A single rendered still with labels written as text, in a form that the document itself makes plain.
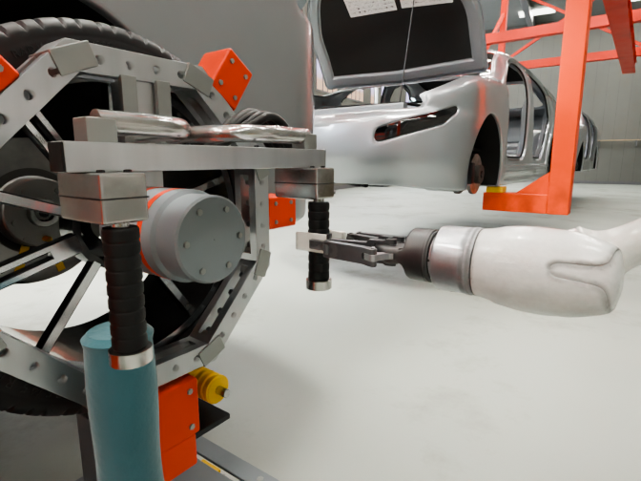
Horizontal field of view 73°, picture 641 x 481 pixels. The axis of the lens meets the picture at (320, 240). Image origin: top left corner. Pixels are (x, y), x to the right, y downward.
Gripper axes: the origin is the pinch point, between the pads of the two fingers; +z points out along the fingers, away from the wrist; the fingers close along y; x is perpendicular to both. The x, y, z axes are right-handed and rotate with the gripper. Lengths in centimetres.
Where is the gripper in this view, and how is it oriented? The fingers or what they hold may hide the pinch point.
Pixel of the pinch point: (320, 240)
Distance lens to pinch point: 72.2
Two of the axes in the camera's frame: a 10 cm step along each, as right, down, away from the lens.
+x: 0.0, -9.8, -1.8
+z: -8.1, -1.1, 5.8
